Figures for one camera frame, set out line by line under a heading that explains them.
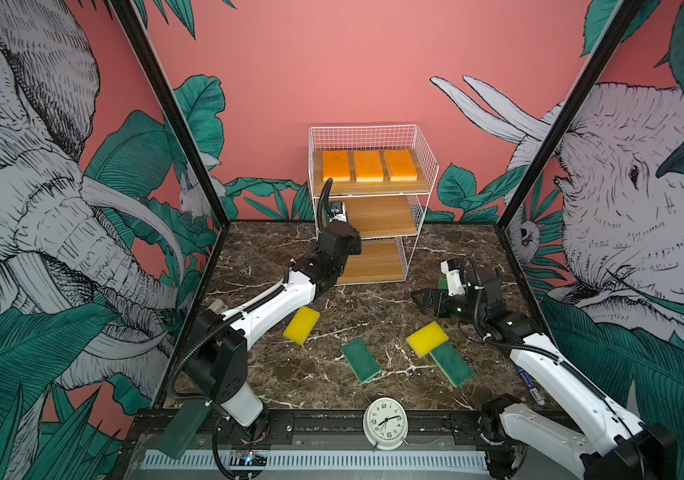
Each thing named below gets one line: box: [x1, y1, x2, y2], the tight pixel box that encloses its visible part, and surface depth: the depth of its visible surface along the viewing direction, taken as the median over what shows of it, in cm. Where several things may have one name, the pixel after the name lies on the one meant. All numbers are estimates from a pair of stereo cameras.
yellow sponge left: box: [283, 306, 321, 345], surface depth 94 cm
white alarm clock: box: [363, 396, 410, 452], surface depth 73 cm
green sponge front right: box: [430, 340, 476, 388], surface depth 85 cm
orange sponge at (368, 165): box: [354, 150, 384, 182], surface depth 76 cm
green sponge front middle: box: [342, 338, 382, 384], surface depth 86 cm
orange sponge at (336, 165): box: [322, 150, 350, 182], surface depth 76 cm
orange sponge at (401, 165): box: [385, 150, 417, 181], surface depth 77 cm
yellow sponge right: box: [406, 320, 449, 358], surface depth 91 cm
